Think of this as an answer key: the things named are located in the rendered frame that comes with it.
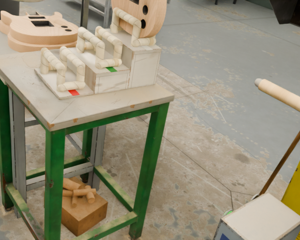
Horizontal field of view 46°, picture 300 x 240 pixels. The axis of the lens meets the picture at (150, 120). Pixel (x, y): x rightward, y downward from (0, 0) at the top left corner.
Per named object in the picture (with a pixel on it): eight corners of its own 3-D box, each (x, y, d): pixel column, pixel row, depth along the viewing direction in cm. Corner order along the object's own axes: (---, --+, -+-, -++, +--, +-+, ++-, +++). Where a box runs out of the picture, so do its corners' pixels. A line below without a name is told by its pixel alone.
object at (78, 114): (147, 218, 193) (175, 95, 155) (46, 268, 159) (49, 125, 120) (89, 155, 232) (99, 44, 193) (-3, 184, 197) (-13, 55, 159)
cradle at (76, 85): (86, 89, 143) (86, 81, 141) (59, 93, 136) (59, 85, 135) (82, 85, 145) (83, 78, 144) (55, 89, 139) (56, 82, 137)
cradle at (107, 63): (123, 66, 148) (124, 59, 146) (98, 69, 141) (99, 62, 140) (118, 63, 150) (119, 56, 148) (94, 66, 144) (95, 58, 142)
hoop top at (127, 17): (142, 28, 145) (143, 20, 144) (135, 29, 143) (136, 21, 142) (117, 13, 158) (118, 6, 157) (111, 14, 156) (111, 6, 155)
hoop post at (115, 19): (119, 33, 160) (121, 12, 155) (113, 33, 158) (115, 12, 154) (115, 30, 162) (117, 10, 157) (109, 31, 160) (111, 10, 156)
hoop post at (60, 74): (65, 91, 139) (66, 69, 135) (58, 92, 138) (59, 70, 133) (62, 87, 141) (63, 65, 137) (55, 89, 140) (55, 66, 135)
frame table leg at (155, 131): (140, 240, 202) (170, 100, 156) (133, 244, 199) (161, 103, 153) (135, 233, 205) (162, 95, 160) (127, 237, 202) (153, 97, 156)
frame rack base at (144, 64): (155, 84, 161) (163, 48, 152) (127, 89, 152) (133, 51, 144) (124, 61, 179) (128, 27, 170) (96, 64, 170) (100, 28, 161)
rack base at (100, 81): (128, 88, 153) (131, 69, 148) (94, 95, 143) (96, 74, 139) (97, 64, 170) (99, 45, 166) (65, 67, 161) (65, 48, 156)
